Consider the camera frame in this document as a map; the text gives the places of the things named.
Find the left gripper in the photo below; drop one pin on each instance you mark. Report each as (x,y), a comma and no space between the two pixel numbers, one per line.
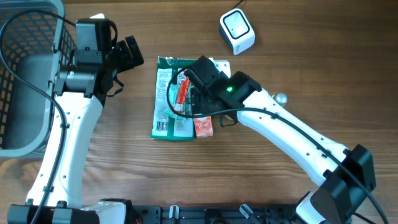
(128,62)

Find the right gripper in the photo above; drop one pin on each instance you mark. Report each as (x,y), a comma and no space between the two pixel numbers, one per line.
(199,103)

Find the red tissue pack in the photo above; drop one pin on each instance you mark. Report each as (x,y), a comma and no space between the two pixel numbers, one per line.
(203,127)

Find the red toothpaste tube box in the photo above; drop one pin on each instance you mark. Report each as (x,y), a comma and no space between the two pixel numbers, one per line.
(182,96)

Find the green glove package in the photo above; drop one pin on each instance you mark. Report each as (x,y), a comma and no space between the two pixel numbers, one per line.
(166,125)

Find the yellow oil bottle grey cap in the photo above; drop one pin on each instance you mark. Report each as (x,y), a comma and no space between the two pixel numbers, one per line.
(281,99)

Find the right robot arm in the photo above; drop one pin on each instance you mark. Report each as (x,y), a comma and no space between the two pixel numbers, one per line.
(345,177)

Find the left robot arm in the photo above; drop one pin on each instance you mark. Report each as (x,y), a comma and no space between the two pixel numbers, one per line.
(80,90)

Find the white barcode scanner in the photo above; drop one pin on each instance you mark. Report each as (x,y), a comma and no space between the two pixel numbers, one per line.
(236,31)

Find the grey plastic shopping basket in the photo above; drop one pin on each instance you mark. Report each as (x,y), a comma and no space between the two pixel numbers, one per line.
(36,43)

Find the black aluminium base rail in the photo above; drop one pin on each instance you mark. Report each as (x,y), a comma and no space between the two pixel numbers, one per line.
(217,214)

